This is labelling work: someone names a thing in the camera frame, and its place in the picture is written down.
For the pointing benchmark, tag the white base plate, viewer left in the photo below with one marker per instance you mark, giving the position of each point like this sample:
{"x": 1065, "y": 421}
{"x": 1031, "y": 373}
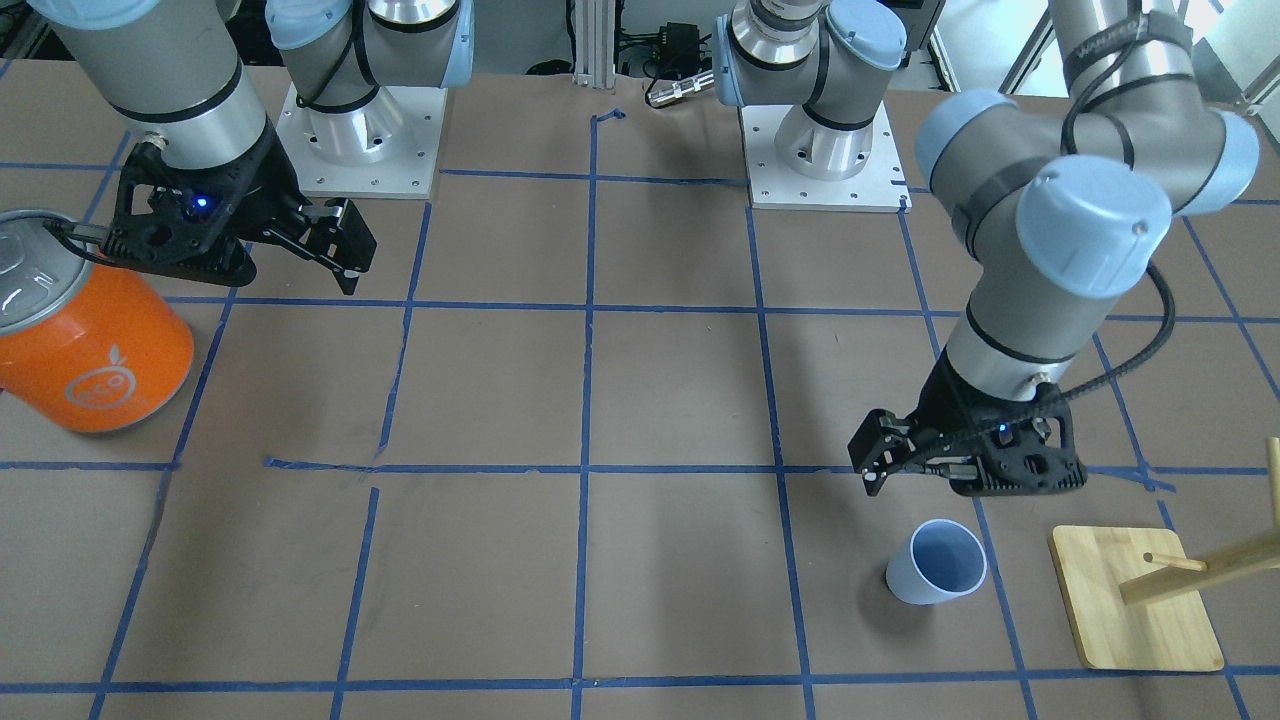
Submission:
{"x": 386, "y": 150}

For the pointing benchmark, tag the white base plate, viewer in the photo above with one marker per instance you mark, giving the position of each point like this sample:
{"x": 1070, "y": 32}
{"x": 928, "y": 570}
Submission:
{"x": 796, "y": 164}
{"x": 386, "y": 150}

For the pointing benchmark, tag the orange soda can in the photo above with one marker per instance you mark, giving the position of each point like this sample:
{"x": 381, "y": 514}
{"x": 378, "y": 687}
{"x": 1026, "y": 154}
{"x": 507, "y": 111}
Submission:
{"x": 91, "y": 347}

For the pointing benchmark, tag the aluminium frame post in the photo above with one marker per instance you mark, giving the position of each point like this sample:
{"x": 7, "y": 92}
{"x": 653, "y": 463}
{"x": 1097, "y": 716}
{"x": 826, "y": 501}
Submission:
{"x": 594, "y": 26}

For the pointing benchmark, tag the white base plate, viewer right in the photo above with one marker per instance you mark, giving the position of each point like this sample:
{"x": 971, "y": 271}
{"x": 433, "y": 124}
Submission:
{"x": 796, "y": 164}

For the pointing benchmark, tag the silver metal connector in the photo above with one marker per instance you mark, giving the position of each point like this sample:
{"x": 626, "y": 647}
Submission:
{"x": 680, "y": 90}

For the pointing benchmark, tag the black gripper, viewer right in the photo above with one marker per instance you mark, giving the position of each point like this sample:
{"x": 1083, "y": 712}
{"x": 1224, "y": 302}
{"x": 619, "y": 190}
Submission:
{"x": 946, "y": 397}

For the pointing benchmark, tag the black power adapter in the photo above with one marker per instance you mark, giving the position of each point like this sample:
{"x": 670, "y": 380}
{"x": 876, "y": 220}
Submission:
{"x": 677, "y": 43}

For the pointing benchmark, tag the light blue plastic cup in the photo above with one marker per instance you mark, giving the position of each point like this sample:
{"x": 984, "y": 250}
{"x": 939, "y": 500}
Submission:
{"x": 941, "y": 561}

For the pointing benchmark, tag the black gripper, viewer left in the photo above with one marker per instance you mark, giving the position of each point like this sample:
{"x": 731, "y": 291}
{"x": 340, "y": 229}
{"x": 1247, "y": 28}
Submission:
{"x": 268, "y": 181}

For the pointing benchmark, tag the wooden cup rack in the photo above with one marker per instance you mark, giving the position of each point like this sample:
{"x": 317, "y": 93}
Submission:
{"x": 1133, "y": 595}

